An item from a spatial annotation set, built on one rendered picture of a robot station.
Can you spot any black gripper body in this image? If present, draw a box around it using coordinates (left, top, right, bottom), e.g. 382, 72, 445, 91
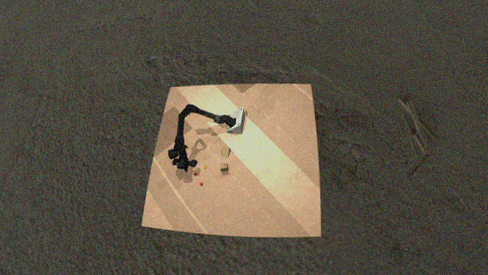
172, 154, 197, 167

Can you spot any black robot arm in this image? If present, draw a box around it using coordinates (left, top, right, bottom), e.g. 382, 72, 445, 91
168, 104, 236, 169

